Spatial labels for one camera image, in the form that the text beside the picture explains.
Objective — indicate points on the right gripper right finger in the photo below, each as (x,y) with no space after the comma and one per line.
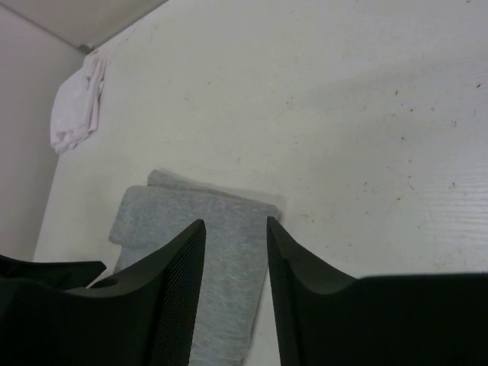
(324,316)

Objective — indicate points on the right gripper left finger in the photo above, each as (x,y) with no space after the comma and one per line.
(142,315)

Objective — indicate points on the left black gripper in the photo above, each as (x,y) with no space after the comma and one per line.
(60,275)

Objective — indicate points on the grey tank top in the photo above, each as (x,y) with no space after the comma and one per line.
(235,260)

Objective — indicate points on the folded white tank top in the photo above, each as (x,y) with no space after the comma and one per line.
(75,112)

